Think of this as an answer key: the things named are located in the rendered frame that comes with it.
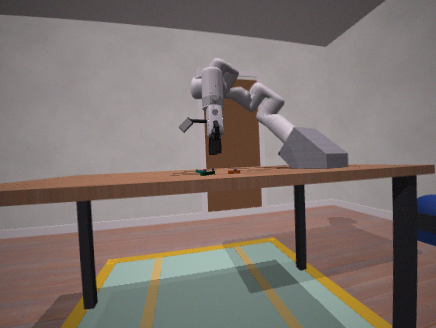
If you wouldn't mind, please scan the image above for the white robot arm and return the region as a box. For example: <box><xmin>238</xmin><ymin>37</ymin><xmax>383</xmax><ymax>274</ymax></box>
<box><xmin>179</xmin><ymin>58</ymin><xmax>295</xmax><ymax>143</ymax></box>

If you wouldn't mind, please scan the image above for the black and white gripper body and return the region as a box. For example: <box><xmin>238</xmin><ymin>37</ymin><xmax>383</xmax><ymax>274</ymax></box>
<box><xmin>202</xmin><ymin>104</ymin><xmax>224</xmax><ymax>138</ymax></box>

